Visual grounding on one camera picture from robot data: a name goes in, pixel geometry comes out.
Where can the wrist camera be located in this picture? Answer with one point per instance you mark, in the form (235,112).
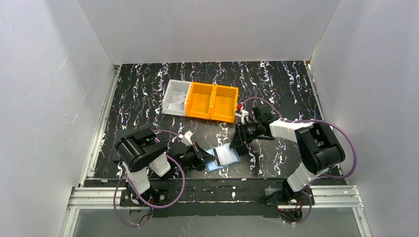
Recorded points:
(186,138)
(242,115)

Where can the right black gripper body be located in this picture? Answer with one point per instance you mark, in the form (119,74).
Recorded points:
(244,132)

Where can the black flat box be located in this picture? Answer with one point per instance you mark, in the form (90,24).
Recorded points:
(119,135)

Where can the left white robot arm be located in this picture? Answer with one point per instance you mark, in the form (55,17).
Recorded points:
(139,150)

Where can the left orange bin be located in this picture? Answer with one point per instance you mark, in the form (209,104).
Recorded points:
(199,100)

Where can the right orange bin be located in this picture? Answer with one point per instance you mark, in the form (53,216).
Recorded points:
(224,103)

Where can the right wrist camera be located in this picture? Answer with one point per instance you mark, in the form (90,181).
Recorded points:
(242,115)

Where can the white plastic bin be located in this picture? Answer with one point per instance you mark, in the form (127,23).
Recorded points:
(175,98)

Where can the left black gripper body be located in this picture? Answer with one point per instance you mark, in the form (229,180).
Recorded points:
(197,153)

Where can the blue card holder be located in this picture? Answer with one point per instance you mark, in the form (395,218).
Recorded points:
(213,165)

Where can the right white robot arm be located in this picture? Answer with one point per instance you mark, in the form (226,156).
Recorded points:
(318,146)

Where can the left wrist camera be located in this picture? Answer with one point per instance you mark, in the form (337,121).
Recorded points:
(186,138)

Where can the orange bin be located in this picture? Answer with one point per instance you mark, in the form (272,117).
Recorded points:
(224,103)
(199,100)

